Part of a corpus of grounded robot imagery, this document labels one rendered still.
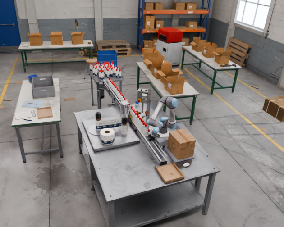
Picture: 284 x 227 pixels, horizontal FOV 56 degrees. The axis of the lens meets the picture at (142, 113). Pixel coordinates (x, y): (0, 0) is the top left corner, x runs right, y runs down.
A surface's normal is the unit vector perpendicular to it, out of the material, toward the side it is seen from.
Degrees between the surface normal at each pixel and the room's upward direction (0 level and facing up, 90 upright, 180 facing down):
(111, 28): 90
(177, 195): 4
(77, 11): 90
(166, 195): 0
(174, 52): 90
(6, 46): 90
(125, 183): 0
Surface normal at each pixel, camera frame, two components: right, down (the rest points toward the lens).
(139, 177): 0.04, -0.87
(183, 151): 0.41, 0.46
